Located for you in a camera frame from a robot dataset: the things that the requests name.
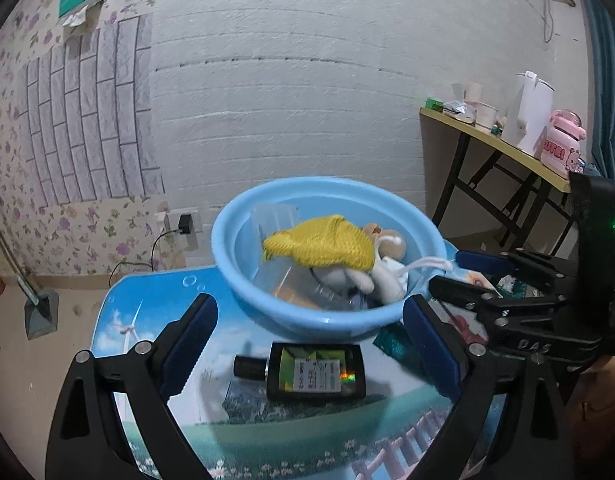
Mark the clear box of toothpicks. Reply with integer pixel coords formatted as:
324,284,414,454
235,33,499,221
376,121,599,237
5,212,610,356
272,266,357,311

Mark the beige plush toy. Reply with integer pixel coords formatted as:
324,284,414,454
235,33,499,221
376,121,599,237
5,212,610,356
363,223,406,261

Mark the dustpan with handle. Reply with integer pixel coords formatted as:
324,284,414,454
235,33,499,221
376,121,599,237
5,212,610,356
0,229,59,340

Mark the yellow side table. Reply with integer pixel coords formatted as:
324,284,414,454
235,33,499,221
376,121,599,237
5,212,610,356
419,107,574,256

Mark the green small box on table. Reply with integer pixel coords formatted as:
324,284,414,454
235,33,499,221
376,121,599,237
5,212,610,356
425,98,444,113

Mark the dark teal packet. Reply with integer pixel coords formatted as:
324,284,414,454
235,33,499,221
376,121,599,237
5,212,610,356
373,322,428,380

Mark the pink cartoon container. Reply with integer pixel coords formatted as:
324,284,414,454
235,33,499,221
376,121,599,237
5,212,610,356
541,110,586,179

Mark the black power adapter with cable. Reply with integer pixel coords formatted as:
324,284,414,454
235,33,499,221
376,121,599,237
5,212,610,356
108,212,194,286

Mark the white kettle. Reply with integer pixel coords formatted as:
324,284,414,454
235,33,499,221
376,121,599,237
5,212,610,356
501,70,555,159

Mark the colourful snack packet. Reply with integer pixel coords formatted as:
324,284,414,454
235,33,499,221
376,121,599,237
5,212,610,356
495,275,543,299

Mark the blue plastic basin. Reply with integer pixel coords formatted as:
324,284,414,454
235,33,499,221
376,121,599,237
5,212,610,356
211,177,454,340

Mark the clear plastic lid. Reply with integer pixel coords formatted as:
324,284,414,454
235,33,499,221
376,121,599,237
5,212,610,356
251,203,301,296

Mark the black bottle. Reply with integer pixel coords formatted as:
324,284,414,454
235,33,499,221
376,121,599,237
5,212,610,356
232,341,367,404

